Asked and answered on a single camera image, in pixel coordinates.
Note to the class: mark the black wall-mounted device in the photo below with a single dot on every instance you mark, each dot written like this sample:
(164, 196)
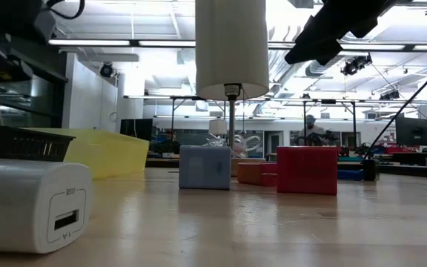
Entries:
(106, 70)

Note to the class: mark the small white background lamp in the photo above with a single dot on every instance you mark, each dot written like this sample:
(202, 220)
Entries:
(217, 127)

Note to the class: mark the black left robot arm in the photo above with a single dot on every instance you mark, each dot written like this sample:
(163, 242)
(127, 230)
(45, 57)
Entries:
(6, 18)

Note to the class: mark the dark glass cabinet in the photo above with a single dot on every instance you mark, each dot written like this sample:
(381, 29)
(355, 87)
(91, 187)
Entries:
(32, 100)

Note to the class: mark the black background station frame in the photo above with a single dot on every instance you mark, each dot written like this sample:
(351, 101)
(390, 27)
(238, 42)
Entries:
(354, 118)

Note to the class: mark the white USB charger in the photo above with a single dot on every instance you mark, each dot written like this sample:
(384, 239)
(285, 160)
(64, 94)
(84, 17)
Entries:
(20, 207)

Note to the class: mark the black ceiling-hung device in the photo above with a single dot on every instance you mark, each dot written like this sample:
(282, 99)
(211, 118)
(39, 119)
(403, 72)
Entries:
(389, 95)
(354, 66)

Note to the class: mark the black mesh basket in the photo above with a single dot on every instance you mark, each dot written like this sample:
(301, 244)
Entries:
(24, 146)

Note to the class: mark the silver ventilation duct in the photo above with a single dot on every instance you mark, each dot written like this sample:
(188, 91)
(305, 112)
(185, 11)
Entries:
(321, 69)

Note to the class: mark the black computer monitor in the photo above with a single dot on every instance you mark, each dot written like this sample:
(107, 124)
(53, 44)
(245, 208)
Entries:
(135, 130)
(413, 131)

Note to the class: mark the dark blue USB charger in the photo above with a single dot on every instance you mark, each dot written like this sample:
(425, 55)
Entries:
(350, 175)

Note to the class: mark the red USB wall charger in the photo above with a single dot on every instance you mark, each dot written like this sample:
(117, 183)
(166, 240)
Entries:
(254, 174)
(306, 170)

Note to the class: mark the black aluminium table frame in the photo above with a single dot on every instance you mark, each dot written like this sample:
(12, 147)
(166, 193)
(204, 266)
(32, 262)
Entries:
(402, 170)

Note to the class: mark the white shade table lamp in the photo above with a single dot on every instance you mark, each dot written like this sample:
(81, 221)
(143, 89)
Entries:
(232, 44)

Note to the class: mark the black USB charger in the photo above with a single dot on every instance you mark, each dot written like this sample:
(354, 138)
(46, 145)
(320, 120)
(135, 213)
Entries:
(371, 170)

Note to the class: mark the light blue USB charger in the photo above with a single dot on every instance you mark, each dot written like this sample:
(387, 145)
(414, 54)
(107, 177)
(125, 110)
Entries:
(205, 167)

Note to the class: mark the person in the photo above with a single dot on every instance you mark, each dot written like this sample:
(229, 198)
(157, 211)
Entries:
(311, 130)

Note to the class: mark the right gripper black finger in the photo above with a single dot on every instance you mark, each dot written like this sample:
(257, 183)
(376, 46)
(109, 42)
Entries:
(317, 48)

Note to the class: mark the long ceiling light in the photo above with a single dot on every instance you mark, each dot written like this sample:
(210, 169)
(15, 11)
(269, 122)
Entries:
(373, 47)
(87, 42)

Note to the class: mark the yellow plastic bin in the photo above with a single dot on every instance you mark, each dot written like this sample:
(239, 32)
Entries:
(109, 155)

